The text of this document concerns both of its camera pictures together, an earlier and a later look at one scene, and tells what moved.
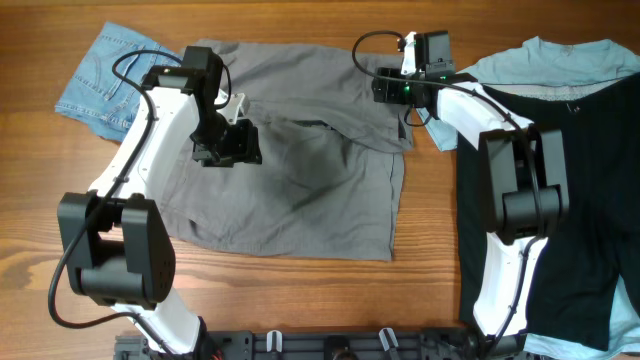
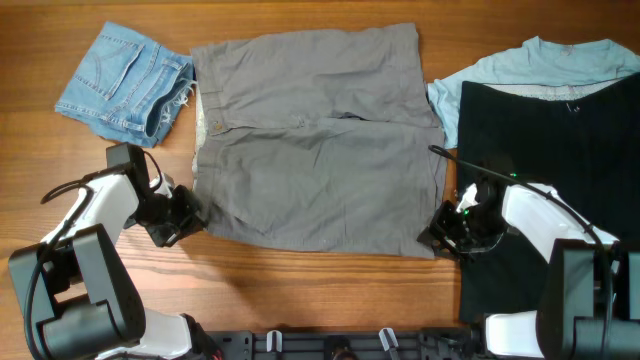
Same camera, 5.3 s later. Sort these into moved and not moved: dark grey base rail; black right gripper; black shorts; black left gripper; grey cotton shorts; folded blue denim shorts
Moved: black left gripper; grey cotton shorts; black right gripper
Not moved: folded blue denim shorts; black shorts; dark grey base rail
